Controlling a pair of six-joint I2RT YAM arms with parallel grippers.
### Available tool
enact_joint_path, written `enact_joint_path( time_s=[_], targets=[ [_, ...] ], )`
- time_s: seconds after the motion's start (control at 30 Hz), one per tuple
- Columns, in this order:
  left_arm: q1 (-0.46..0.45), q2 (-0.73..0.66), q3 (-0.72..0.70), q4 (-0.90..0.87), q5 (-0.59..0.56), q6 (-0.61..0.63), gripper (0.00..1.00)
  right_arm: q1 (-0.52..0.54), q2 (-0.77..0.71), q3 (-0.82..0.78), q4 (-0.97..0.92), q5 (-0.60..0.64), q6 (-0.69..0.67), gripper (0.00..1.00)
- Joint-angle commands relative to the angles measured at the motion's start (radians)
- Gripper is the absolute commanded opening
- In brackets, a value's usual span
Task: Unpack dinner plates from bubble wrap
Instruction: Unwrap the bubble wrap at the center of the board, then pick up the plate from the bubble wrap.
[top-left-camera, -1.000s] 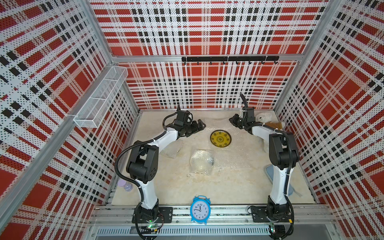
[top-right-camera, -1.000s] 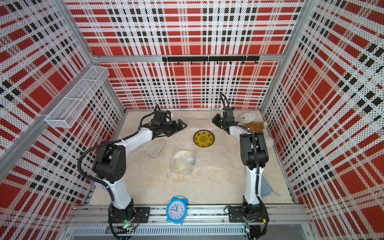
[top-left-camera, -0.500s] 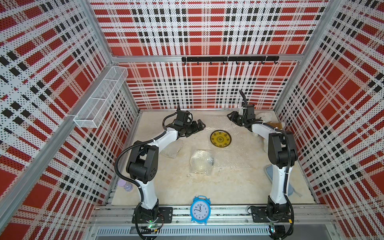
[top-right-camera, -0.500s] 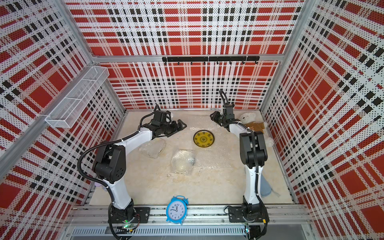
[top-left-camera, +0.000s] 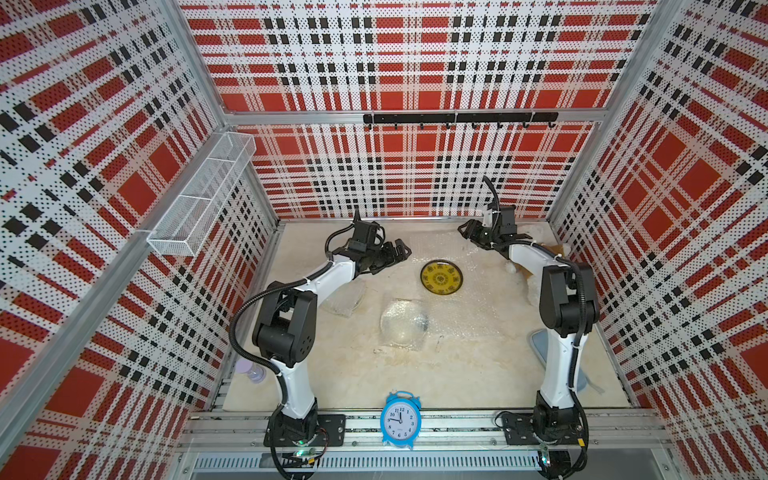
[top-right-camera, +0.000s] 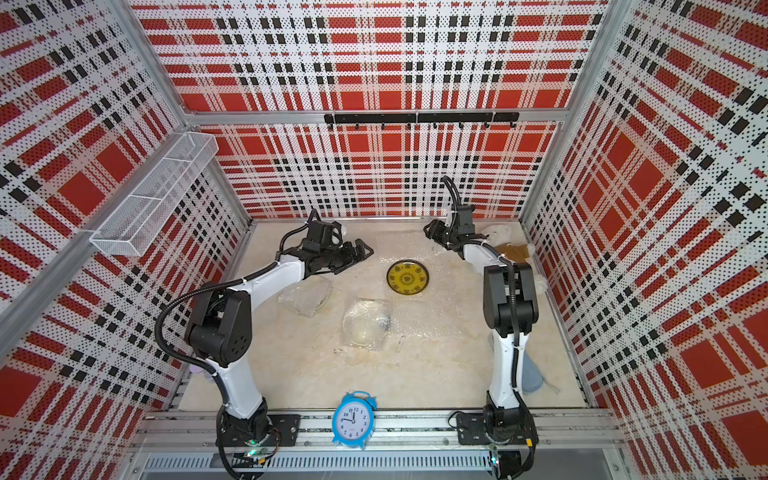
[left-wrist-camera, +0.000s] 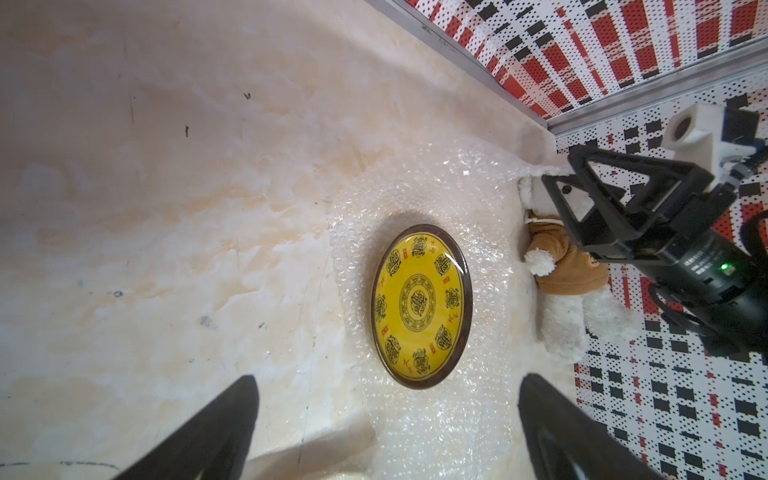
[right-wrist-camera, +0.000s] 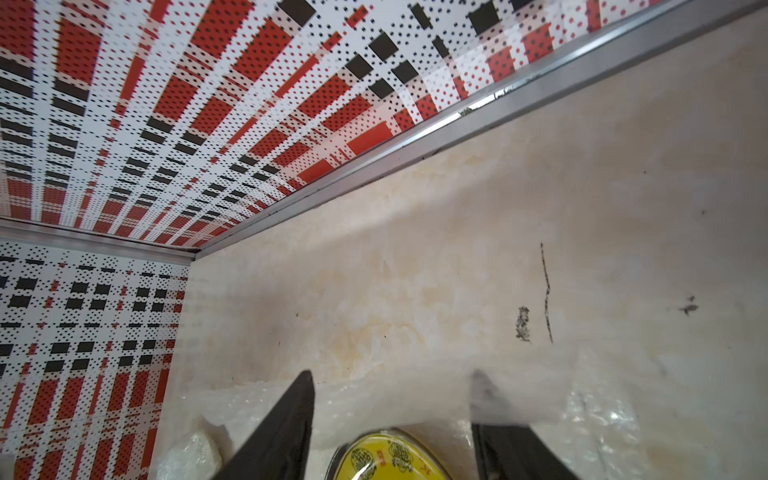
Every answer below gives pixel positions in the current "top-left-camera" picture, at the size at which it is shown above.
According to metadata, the yellow patterned plate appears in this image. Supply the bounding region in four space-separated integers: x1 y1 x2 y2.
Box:
419 259 464 296

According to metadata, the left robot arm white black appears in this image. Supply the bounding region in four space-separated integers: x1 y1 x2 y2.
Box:
229 218 412 447

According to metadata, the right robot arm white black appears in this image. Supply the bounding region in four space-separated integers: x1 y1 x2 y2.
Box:
458 207 599 444

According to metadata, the bubble wrapped plate left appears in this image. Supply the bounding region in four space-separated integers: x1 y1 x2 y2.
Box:
321 279 367 318

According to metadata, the white teddy bear brown shirt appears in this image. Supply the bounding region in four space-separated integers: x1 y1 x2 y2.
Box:
505 222 572 308

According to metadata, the grey blue oval dish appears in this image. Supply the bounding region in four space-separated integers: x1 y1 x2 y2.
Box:
528 329 591 392

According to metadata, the blue alarm clock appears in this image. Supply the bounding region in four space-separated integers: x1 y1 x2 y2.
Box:
380 391 422 449

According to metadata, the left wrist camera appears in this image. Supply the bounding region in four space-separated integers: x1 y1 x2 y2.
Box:
351 207 386 245

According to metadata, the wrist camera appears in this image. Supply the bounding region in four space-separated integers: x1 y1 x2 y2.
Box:
484 207 503 230
351 207 386 245

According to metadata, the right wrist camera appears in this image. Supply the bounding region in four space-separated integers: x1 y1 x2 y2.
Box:
484 207 503 230

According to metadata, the black hook rail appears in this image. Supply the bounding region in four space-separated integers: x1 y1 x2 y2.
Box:
362 111 559 126

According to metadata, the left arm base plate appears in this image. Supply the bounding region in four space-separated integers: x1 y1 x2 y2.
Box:
263 412 346 447

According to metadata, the white wire mesh basket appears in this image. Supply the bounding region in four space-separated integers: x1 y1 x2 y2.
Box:
148 132 256 257

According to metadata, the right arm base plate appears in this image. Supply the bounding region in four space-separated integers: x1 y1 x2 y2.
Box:
499 410 589 446

